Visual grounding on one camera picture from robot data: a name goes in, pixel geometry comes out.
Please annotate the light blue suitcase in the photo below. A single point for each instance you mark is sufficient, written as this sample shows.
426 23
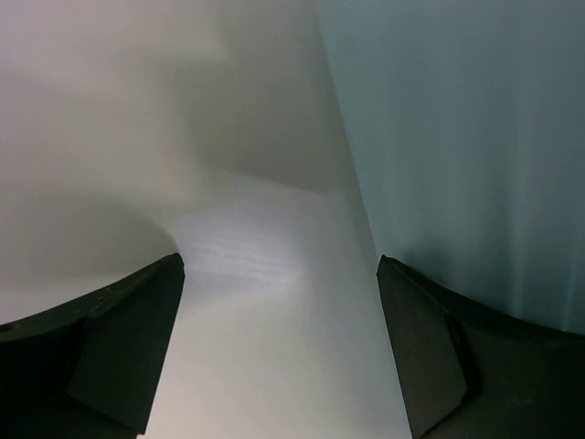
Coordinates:
465 121

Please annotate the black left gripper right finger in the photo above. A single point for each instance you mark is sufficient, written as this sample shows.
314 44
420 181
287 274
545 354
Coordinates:
468 371

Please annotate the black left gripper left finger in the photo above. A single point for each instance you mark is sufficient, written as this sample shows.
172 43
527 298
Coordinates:
90 368

